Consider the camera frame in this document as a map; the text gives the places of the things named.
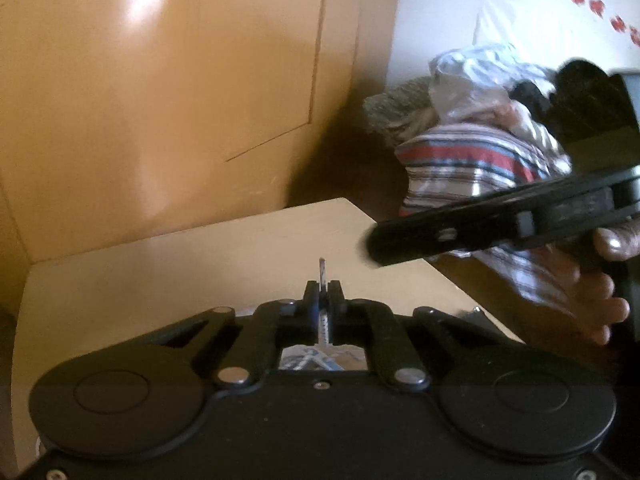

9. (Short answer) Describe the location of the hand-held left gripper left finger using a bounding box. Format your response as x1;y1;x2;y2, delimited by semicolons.
145;280;323;389

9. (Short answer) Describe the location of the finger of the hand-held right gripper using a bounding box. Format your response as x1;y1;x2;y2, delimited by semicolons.
366;187;522;267

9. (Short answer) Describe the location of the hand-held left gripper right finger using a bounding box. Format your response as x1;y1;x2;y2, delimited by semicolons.
326;278;501;392

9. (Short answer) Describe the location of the white shoelace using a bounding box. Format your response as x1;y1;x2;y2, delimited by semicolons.
317;258;332;347

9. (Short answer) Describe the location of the white and blue sneaker shoe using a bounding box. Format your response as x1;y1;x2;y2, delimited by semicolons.
279;345;369;372

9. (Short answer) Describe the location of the person's right hand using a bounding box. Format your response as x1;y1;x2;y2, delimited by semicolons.
544;225;640;346

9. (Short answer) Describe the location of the striped blanket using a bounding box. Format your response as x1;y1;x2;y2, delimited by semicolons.
395;124;576;311

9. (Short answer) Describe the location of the clear plastic bag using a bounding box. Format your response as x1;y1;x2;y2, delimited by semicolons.
429;44;562;127

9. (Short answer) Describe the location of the green patterned cloth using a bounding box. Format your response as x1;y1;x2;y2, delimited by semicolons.
362;77;437;137

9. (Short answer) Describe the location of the wooden wardrobe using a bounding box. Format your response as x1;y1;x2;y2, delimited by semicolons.
0;0;401;281

